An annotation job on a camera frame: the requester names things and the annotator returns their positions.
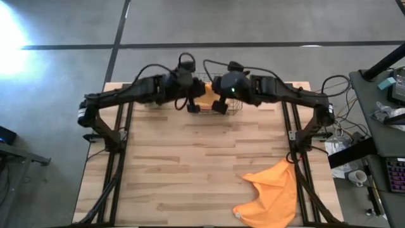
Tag white bag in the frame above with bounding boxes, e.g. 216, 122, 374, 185
325, 137, 359, 179

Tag wire basket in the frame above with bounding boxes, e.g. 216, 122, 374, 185
191, 72, 244, 116

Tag crumpled clear plastic bag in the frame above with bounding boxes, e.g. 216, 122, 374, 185
370, 101, 405, 125

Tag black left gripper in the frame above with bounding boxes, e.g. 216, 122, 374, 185
164, 68, 207, 113

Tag black pole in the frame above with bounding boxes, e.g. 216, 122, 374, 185
362, 42, 405, 82

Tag light blue box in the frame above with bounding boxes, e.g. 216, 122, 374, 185
377, 77, 397, 91

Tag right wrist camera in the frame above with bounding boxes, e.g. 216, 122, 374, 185
227, 61, 245, 72

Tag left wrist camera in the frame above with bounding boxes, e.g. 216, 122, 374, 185
178, 60, 196, 73

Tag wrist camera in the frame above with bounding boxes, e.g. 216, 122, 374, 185
178, 60, 196, 73
227, 61, 245, 72

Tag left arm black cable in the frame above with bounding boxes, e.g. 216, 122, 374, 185
128, 52, 197, 111

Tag dark keyboard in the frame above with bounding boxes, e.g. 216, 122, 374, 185
385, 157, 405, 194

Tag black metal table frame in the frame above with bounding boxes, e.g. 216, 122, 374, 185
74, 81, 349, 228

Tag grey side desk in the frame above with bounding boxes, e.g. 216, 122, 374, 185
349, 68, 405, 228

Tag black box device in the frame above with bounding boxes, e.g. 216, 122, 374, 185
0, 125, 18, 146

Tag dark desk device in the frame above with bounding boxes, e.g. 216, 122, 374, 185
391, 66, 405, 104

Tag tangled black floor cables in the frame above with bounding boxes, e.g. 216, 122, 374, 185
321, 74, 379, 142

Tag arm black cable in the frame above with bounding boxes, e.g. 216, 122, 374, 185
128, 52, 197, 111
202, 59, 287, 84

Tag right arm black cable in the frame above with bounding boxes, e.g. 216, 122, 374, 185
202, 59, 287, 84

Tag orange microfiber towel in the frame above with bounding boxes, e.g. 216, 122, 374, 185
233, 158, 298, 228
194, 82, 222, 109

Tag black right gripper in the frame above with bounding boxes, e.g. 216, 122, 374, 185
211, 71, 253, 115

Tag grey metal stand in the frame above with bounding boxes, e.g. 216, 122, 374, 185
0, 142, 51, 228

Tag white mug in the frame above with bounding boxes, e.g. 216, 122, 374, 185
347, 170, 368, 187

